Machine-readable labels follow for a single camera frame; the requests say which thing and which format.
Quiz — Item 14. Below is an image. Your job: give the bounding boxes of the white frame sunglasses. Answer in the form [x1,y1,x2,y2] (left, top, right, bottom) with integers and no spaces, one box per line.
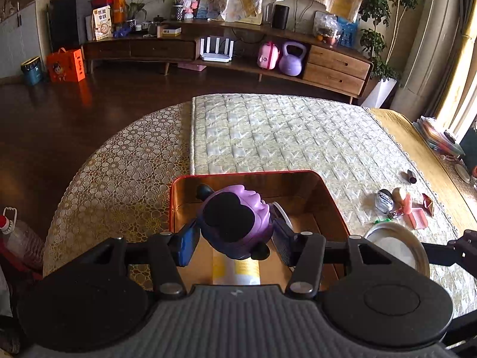
[270,201,293,230]

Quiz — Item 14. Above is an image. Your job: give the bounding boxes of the pink comb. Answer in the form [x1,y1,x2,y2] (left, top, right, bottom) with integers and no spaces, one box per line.
[407,208,428,230]

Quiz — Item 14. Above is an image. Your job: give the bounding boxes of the white yellow bottle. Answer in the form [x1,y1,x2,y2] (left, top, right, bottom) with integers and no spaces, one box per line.
[212,251,260,285]

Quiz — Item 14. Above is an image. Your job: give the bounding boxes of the round metal tin lid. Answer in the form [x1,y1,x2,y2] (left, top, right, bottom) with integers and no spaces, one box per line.
[364,221,430,278]

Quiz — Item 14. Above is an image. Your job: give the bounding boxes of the orange pink small stick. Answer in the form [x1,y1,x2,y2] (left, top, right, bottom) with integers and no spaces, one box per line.
[402,193,412,215]

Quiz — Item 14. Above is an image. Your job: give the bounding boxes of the purple sheep toy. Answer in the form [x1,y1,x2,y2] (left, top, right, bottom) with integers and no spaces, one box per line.
[196,184,272,260]

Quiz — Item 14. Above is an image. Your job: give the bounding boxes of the green small toy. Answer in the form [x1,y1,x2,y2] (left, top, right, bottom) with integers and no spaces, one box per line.
[374,218,392,225]

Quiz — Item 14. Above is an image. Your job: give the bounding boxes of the beige garlic shaped toy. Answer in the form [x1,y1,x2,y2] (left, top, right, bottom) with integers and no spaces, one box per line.
[392,188,408,205]

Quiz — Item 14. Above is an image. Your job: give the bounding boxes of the dark lipstick tube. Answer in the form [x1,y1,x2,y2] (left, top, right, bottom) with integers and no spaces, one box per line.
[406,170,417,184]

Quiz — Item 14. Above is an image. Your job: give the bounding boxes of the red metal tin box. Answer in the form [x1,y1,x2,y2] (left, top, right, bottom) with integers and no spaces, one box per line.
[170,171,349,288]

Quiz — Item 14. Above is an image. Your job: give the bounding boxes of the lace tablecloth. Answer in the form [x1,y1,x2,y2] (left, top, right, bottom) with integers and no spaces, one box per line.
[43,102,191,276]

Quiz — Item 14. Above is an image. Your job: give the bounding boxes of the yellow table runner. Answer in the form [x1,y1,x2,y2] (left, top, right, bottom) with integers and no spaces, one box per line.
[369,108,476,235]

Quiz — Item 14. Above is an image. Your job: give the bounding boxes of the quilted cream table mat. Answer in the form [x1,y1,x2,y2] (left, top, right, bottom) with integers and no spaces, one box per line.
[189,93,477,320]

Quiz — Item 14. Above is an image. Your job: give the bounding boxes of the stack of books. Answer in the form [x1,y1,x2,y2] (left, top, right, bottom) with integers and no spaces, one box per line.
[412,116,465,158]

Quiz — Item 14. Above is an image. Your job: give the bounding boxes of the plastic water bottle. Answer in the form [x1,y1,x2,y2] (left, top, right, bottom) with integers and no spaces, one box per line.
[1,207,44,271]

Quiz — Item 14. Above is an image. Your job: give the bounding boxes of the white standing air conditioner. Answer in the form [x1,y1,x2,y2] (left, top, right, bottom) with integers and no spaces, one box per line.
[391,0,473,121]

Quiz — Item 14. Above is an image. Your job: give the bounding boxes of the purple kettlebell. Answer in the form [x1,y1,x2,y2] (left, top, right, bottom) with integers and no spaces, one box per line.
[279,41,306,77]

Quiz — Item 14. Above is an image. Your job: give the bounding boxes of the pink toy case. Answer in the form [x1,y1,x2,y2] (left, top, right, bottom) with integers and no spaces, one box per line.
[257,41,280,70]

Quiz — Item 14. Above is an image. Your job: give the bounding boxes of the wooden tv cabinet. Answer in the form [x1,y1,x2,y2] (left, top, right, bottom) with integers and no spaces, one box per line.
[82,19,373,100]

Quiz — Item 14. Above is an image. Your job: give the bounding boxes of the white wifi router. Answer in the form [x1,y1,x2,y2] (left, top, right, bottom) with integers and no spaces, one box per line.
[200,36,234,63]

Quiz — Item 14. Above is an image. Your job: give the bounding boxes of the orange gift box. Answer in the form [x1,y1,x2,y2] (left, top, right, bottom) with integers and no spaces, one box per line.
[46,48,86,83]

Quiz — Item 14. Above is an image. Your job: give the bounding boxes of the potted green tree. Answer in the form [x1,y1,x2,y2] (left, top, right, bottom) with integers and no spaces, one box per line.
[358,0,423,108]

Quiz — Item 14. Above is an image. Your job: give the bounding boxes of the bag of fruit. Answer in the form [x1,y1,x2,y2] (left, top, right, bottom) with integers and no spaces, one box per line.
[313,10,341,46]

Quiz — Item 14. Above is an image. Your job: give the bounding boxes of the blue box on cabinet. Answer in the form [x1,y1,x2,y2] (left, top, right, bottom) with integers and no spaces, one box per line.
[337,16,360,49]

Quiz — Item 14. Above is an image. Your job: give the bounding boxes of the blue trash bin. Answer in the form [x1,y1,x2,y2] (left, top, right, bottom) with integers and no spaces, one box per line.
[20,57,43,87]

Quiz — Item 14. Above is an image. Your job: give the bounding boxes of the snack box with cartoon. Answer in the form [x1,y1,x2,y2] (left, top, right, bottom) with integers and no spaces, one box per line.
[91,5,112,41]

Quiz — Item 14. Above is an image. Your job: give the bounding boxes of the black speaker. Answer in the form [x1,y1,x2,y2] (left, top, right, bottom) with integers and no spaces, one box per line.
[271,4,289,30]

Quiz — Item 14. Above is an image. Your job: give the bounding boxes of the black cabinet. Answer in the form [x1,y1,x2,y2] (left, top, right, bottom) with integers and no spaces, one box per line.
[48,0,93,53]

